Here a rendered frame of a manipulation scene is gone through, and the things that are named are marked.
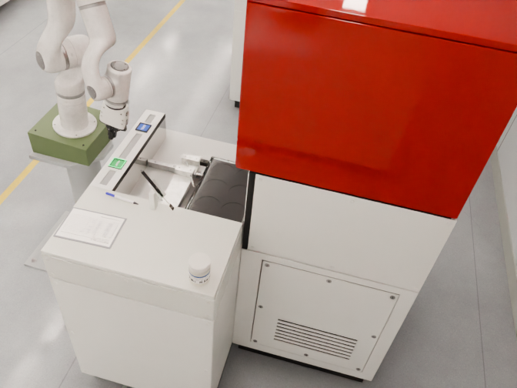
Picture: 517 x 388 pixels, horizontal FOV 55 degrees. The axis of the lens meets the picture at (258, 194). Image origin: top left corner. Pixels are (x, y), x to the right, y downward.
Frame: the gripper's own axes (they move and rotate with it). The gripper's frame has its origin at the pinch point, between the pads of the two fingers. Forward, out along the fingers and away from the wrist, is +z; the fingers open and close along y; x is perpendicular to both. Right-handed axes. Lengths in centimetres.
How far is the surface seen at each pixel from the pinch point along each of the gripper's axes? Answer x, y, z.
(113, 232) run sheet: 34.8, -18.0, 11.2
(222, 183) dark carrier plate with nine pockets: -9.3, -46.3, 12.3
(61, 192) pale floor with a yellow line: -60, 54, 126
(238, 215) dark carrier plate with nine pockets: 7, -57, 10
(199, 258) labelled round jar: 43, -50, -5
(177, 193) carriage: 0.8, -30.5, 17.6
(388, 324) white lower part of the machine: 16, -132, 27
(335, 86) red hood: 15, -69, -65
